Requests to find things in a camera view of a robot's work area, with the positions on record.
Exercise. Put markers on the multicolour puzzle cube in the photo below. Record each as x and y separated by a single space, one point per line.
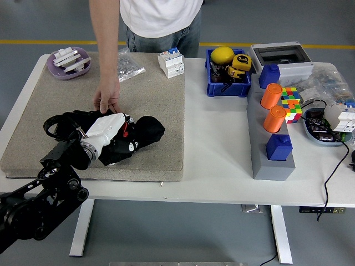
292 110

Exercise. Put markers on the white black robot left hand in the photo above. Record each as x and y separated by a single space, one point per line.
106 128

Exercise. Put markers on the grey block holder base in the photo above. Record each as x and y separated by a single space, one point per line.
273 169

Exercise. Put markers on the black plug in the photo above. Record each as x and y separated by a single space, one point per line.
352 159

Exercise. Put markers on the clear bag of screws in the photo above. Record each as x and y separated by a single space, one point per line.
129 67

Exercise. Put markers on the grey-brown mat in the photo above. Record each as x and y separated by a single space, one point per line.
155 105

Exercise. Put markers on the blue block with knob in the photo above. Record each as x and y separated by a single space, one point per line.
269 76
278 149

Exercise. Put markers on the orange cylinder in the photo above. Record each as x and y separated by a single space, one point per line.
270 97
274 120

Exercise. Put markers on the metal bracket under table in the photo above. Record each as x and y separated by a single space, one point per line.
251 208

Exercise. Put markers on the purple bowl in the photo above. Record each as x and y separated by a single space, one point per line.
55 72

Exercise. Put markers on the grey distribution box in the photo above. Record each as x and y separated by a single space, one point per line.
294 67

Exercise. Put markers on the yellow tape measure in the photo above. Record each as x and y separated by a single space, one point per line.
242 61

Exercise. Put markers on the blue plastic bin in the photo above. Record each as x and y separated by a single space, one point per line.
230 90

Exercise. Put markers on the white plastic clip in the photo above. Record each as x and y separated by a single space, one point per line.
65 52
79 64
68 59

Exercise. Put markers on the white circuit breaker blue switch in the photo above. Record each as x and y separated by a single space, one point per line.
170 63

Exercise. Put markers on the white table leg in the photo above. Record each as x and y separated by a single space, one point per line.
281 235
80 230

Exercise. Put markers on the dark tool in bin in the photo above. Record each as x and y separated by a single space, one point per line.
216 73

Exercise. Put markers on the white circuit breaker stack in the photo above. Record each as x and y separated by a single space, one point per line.
342 116

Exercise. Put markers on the person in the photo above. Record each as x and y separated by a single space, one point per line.
161 16

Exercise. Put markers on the person's hand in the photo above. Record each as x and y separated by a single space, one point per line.
108 92

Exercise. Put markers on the person's forearm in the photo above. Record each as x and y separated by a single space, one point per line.
106 41

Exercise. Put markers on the dark capacitors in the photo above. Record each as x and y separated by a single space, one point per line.
319 126

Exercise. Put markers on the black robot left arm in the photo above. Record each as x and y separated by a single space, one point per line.
55 191

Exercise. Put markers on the light blue bowl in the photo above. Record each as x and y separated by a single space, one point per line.
312 137

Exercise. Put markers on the clear bags of parts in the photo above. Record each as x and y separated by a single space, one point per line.
330 81

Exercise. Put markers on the yellow black tool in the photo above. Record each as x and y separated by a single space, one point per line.
235 72

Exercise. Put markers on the black table control panel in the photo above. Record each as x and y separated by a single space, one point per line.
321 210

